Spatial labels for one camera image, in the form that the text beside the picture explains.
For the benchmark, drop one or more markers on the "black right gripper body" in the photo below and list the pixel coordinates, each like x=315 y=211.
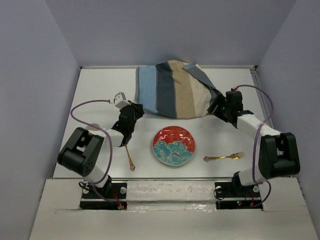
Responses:
x=227 y=109

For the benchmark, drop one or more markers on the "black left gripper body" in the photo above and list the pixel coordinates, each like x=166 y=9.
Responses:
x=130 y=129

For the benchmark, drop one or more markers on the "striped blue beige placemat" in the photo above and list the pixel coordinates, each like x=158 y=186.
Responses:
x=175 y=90

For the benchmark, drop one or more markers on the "gold fork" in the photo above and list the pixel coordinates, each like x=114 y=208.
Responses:
x=233 y=156

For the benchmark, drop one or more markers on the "gold spoon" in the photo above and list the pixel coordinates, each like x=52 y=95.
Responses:
x=132 y=166

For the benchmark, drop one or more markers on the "red floral ceramic plate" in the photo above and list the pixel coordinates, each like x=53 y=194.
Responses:
x=173 y=146

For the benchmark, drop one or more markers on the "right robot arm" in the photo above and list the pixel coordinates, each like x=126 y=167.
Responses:
x=275 y=154

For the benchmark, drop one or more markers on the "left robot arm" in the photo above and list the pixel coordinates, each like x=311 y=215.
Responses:
x=81 y=151

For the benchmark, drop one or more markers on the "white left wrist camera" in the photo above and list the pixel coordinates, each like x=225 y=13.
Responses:
x=120 y=100

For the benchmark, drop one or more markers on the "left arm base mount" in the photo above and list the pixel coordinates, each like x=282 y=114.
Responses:
x=113 y=198

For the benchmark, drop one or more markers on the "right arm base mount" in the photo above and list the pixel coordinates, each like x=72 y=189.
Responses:
x=229 y=198

